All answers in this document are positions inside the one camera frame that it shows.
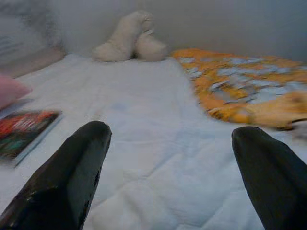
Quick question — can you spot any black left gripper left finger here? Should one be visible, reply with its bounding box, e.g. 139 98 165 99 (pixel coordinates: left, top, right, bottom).
0 120 113 230

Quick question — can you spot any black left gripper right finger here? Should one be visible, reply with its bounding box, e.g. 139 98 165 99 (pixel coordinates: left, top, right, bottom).
231 126 307 230

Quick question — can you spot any red dark cover book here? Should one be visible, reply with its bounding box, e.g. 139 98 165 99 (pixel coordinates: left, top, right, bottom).
0 110 63 167

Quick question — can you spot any orange patterned blanket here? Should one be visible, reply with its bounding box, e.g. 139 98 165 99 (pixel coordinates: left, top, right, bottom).
171 48 307 131

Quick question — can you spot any pink pillow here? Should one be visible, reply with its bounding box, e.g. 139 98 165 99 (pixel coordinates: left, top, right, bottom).
0 73 33 111

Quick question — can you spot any white quilted mattress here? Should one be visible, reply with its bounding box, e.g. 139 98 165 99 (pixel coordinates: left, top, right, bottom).
0 54 307 230

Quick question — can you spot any grey paisley patterned blanket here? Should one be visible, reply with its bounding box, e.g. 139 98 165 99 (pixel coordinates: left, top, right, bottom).
0 0 67 79

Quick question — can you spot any cream plush toy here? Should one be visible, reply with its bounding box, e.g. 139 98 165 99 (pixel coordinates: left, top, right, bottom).
92 10 168 62

